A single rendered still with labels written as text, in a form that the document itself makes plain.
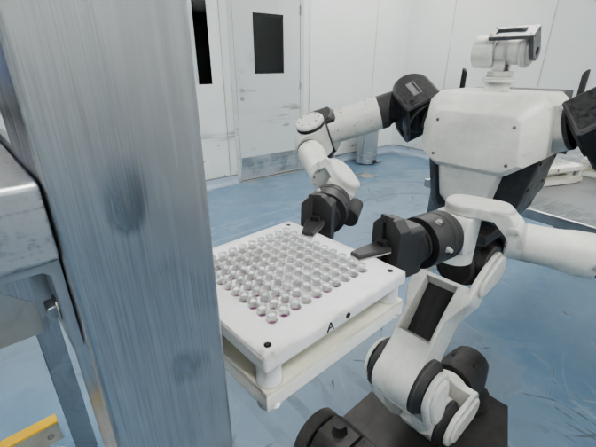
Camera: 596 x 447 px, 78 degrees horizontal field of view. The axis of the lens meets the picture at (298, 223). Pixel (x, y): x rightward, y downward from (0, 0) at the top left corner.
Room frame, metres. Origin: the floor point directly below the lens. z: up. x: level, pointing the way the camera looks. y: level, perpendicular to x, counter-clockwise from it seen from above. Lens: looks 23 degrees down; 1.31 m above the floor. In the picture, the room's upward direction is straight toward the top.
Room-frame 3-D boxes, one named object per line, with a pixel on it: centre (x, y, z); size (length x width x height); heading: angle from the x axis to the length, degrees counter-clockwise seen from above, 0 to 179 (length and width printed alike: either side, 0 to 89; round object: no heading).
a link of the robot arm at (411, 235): (0.54, -0.18, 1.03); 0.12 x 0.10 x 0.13; 124
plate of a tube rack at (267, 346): (0.44, 0.02, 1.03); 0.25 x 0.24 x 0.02; 42
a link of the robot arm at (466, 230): (0.61, -0.27, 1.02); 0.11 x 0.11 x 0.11; 34
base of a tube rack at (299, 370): (0.44, 0.02, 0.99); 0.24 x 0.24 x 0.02; 42
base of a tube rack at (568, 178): (1.54, -1.01, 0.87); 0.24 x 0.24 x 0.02; 19
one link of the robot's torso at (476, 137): (0.91, -0.49, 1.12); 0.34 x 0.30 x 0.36; 42
